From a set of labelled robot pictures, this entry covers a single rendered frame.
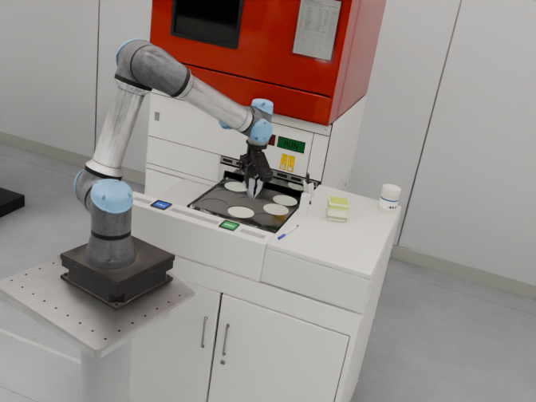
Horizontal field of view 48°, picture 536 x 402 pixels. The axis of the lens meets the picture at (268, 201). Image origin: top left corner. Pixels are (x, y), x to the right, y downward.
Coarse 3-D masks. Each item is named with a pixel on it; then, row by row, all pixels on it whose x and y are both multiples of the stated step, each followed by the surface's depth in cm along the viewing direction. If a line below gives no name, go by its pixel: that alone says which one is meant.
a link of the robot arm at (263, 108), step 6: (252, 102) 207; (258, 102) 204; (264, 102) 205; (270, 102) 207; (258, 108) 205; (264, 108) 205; (270, 108) 206; (258, 114) 204; (264, 114) 205; (270, 114) 207; (270, 120) 209
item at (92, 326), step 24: (48, 264) 191; (0, 288) 176; (24, 288) 177; (48, 288) 179; (72, 288) 181; (168, 288) 188; (24, 312) 173; (48, 312) 169; (72, 312) 170; (96, 312) 172; (120, 312) 173; (144, 312) 175; (168, 312) 180; (72, 336) 161; (96, 336) 162; (120, 336) 164
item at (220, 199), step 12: (228, 180) 255; (216, 192) 242; (228, 192) 243; (240, 192) 245; (264, 192) 249; (276, 192) 250; (204, 204) 230; (216, 204) 231; (228, 204) 233; (240, 204) 234; (252, 204) 236; (264, 204) 238; (252, 216) 226; (264, 216) 228; (276, 216) 229; (288, 216) 231; (276, 228) 220
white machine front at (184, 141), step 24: (168, 96) 260; (168, 120) 264; (192, 120) 259; (216, 120) 255; (288, 120) 244; (168, 144) 268; (192, 144) 263; (216, 144) 259; (240, 144) 255; (312, 144) 244; (168, 168) 272; (192, 168) 267; (216, 168) 263; (312, 168) 247
